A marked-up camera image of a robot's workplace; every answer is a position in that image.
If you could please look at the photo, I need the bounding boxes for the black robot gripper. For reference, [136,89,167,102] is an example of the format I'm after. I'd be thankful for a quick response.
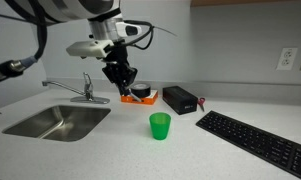
[103,44,138,96]

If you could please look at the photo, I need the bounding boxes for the green plastic cup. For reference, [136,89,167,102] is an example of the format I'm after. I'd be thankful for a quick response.
[149,112,171,140]

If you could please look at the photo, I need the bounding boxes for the blue capped marker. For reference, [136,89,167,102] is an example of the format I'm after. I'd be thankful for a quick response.
[130,93,142,102]

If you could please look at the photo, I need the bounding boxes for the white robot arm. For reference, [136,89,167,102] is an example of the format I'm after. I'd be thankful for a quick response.
[5,0,142,95]

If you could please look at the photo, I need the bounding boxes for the black tape roll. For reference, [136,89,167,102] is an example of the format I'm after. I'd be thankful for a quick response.
[131,83,151,98]

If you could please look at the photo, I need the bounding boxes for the orange flat box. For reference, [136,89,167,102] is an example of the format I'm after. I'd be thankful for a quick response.
[121,90,158,105]

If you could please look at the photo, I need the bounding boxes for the chrome sink faucet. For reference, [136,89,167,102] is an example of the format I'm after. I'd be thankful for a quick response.
[42,72,110,104]

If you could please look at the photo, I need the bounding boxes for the black rectangular box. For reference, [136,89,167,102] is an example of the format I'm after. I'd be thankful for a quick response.
[162,86,198,115]

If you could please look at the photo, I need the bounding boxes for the stainless steel sink basin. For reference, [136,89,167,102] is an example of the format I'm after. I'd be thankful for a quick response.
[2,105,111,142]

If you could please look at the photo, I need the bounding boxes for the black computer keyboard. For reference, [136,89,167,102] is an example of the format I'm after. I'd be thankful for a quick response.
[196,111,301,179]

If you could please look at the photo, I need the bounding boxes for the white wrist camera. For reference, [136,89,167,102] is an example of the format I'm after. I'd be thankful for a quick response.
[66,40,114,58]

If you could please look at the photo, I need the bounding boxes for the red handled scissors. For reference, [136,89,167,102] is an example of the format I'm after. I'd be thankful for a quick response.
[198,97,205,112]

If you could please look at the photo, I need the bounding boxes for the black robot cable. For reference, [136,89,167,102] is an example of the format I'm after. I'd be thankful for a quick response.
[0,0,48,86]

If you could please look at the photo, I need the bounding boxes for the white wall power outlet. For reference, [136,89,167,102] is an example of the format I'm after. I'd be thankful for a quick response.
[276,47,298,70]

